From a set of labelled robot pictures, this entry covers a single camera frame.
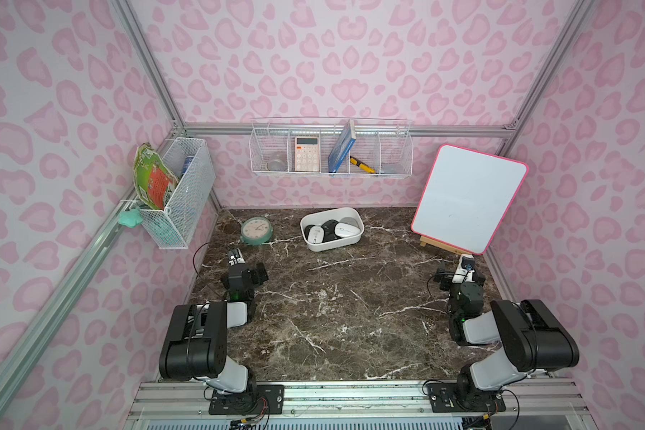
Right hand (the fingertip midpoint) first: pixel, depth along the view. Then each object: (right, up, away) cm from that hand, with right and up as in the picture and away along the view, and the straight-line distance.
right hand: (458, 260), depth 89 cm
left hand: (-73, -1, +5) cm, 73 cm away
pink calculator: (-51, +37, +6) cm, 63 cm away
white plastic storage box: (-39, +16, +26) cm, 50 cm away
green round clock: (-73, +10, +21) cm, 76 cm away
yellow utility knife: (-31, +34, +9) cm, 47 cm away
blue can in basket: (-89, +33, -1) cm, 95 cm away
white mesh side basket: (-84, +11, -16) cm, 86 cm away
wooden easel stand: (-6, +6, +15) cm, 17 cm away
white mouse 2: (-37, +10, +16) cm, 41 cm away
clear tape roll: (-61, +33, +8) cm, 70 cm away
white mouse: (-48, +8, +16) cm, 51 cm away
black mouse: (-43, +10, +20) cm, 48 cm away
